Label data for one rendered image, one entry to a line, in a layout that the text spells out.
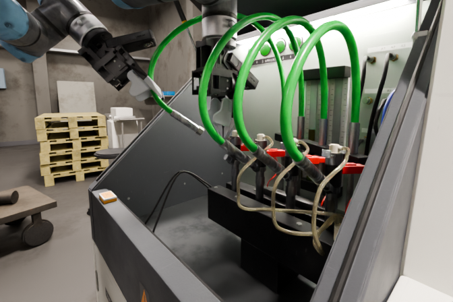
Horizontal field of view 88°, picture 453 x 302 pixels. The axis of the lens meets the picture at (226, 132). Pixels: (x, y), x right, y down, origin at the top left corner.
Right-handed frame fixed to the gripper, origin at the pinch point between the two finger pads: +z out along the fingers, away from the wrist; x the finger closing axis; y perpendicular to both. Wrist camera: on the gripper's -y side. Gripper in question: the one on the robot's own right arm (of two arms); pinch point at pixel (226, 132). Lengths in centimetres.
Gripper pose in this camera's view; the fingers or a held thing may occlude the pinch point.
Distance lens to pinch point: 55.1
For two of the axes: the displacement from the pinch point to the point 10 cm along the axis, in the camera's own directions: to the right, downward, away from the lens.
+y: -7.5, 0.8, -6.6
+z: 0.0, 9.9, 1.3
